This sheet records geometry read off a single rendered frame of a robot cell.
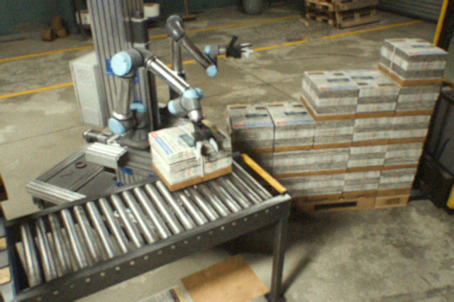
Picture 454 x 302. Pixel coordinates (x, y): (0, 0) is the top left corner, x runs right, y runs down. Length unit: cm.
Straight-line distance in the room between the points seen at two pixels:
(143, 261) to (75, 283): 30
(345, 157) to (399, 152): 43
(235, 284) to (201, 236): 88
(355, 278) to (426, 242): 70
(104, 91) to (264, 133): 114
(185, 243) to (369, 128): 169
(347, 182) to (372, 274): 72
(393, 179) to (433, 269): 73
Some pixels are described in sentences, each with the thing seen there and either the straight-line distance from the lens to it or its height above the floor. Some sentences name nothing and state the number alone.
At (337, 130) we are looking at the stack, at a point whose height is 75.
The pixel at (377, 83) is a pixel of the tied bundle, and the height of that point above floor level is 106.
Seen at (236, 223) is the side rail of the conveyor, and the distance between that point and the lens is 203.
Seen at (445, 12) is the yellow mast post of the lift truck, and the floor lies 144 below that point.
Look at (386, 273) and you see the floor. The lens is 303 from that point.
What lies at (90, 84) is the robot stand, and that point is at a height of 109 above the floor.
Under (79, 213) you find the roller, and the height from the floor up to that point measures 80.
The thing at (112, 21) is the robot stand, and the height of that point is 153.
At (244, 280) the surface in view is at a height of 0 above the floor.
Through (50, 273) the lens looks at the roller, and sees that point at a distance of 191.
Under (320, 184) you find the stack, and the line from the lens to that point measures 319.
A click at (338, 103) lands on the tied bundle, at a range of 288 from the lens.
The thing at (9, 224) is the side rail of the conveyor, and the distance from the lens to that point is 225.
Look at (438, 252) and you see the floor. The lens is 333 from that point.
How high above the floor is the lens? 211
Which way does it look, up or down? 31 degrees down
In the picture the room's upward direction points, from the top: straight up
